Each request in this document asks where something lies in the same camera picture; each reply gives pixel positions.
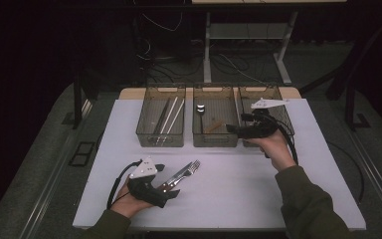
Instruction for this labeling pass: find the wooden-handled metal fork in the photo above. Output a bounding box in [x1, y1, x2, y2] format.
[158, 164, 197, 193]
[165, 159, 202, 187]

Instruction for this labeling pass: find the translucent grey plastic bin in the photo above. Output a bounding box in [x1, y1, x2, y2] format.
[135, 84, 187, 148]
[192, 83, 242, 148]
[237, 84, 295, 148]

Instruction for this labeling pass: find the person's left hand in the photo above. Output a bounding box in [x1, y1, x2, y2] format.
[109, 182, 155, 219]

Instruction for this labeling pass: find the black metal stand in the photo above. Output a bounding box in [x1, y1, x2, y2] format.
[73, 74, 85, 130]
[344, 83, 372, 131]

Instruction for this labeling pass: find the aluminium floor rail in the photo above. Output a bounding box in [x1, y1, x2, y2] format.
[351, 130, 382, 217]
[19, 99, 93, 239]

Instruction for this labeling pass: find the thin black floor cable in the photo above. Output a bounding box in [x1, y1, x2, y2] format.
[326, 141, 366, 203]

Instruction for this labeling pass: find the right hand-held gripper black cable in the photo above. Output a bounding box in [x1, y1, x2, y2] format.
[268, 113, 299, 167]

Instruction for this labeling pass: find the person's right hand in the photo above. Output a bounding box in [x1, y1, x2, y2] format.
[245, 128, 297, 173]

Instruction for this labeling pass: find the beige-handled spoon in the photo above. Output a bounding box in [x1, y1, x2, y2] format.
[202, 119, 226, 134]

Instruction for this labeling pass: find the hand-held gripper black cable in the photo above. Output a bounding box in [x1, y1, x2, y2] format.
[268, 113, 299, 167]
[106, 159, 143, 210]

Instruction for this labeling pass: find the bundle of black floor cables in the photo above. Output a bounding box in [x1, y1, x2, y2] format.
[138, 53, 207, 84]

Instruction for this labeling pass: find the black floor bracket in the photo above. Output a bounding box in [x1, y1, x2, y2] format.
[69, 141, 96, 167]

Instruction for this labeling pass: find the white floor cable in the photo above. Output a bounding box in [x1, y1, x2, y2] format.
[218, 53, 267, 86]

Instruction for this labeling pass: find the left hand-held gripper black cable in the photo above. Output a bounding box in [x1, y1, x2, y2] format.
[106, 159, 143, 210]

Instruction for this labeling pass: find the white metal desk frame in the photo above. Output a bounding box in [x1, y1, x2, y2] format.
[191, 0, 347, 86]

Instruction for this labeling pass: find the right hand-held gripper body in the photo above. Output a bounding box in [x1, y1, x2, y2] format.
[240, 97, 290, 139]

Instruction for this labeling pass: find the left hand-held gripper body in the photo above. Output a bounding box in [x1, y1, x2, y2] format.
[126, 156, 168, 209]

